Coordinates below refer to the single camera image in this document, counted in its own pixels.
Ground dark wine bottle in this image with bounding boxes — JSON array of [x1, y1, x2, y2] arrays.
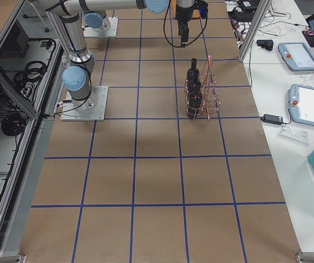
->
[[187, 81, 201, 96], [187, 94, 202, 119], [186, 58, 199, 82]]

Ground lower teach pendant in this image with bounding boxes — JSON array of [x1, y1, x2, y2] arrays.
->
[[289, 84, 314, 126]]

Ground upper teach pendant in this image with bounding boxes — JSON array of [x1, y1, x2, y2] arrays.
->
[[278, 42, 314, 71]]

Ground copper wire bottle basket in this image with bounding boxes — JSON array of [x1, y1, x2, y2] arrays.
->
[[184, 55, 221, 119]]

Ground small black device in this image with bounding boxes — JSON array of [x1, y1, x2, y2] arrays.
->
[[256, 39, 273, 51]]

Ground clear acrylic stand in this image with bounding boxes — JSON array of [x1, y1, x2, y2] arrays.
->
[[278, 124, 310, 146]]

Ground aluminium frame post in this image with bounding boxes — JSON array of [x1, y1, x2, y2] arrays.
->
[[238, 0, 272, 62]]

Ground teach pendant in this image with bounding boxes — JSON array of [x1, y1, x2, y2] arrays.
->
[[278, 42, 314, 71], [289, 84, 314, 126]]

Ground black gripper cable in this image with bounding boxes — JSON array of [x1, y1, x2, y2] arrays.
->
[[163, 0, 208, 48]]

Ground black power adapter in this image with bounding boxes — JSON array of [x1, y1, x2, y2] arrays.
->
[[260, 114, 283, 125]]

